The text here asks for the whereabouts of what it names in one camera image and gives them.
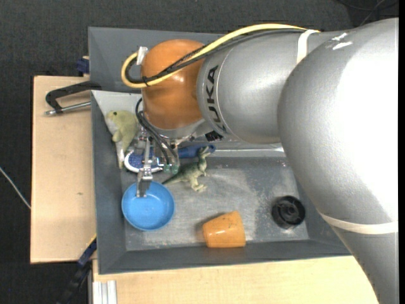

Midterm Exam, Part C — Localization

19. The white and blue round disc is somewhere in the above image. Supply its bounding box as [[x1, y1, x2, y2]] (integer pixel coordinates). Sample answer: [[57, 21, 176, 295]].
[[123, 148, 165, 174]]

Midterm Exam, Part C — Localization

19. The pale green plush frog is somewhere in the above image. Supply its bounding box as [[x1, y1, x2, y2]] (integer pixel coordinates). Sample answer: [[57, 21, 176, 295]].
[[104, 110, 140, 154]]

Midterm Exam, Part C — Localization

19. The blue bowl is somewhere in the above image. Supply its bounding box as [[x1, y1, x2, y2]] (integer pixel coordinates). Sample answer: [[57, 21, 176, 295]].
[[121, 180, 176, 232]]

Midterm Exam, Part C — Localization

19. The black round ribbed cap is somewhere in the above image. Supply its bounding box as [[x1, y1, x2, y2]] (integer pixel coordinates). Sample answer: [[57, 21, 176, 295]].
[[270, 195, 307, 229]]

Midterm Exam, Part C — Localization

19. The blue handled tool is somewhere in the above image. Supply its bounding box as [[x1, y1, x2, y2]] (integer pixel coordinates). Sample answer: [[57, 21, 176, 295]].
[[176, 143, 217, 160]]

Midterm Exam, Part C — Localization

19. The green toy dinosaur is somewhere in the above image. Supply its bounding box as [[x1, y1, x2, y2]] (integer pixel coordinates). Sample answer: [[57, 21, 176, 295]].
[[161, 145, 212, 193]]

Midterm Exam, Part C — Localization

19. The grey metal bin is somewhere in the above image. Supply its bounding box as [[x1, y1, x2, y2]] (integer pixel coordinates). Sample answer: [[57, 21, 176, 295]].
[[87, 26, 351, 276]]

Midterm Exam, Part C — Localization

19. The pale wood board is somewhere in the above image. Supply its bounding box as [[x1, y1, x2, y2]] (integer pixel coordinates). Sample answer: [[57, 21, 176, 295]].
[[30, 75, 97, 264]]

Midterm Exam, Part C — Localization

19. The orange cup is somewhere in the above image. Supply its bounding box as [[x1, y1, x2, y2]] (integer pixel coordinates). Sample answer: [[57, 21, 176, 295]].
[[202, 210, 247, 249]]

